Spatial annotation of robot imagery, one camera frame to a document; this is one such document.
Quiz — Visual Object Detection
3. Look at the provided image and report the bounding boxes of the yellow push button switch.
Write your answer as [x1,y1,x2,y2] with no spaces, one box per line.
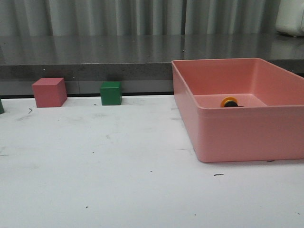
[220,96,242,108]

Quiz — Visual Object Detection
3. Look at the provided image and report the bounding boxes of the green cube block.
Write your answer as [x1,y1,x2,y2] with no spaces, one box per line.
[100,81,122,105]

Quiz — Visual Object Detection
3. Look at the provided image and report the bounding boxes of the grey stone counter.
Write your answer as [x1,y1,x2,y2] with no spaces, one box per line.
[0,34,304,97]

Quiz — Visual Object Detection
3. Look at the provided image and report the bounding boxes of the pink plastic bin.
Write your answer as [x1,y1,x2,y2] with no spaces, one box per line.
[172,58,304,162]

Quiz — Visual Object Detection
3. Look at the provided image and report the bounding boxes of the pink cube block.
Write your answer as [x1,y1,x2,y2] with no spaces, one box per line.
[32,77,67,108]

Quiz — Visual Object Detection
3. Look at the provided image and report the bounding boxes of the green block at left edge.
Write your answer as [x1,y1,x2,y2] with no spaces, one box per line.
[0,99,4,114]

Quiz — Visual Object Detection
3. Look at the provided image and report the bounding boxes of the white appliance on counter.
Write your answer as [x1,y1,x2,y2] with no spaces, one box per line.
[275,0,304,37]

